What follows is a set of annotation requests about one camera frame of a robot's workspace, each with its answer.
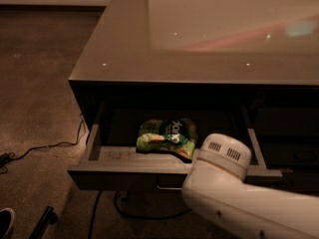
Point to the grey drawer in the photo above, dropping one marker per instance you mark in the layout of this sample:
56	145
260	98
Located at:
287	121
112	162

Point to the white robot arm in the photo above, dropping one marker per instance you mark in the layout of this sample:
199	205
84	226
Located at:
215	190

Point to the dark cabinet with glossy top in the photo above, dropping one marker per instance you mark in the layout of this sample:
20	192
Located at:
192	54

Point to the green snack bag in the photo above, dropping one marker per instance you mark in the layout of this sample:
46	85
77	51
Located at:
176	136

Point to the black metal stand piece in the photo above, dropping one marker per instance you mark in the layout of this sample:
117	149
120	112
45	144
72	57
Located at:
49	217

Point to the shoe with white sole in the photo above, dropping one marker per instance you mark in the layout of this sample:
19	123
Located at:
7	217

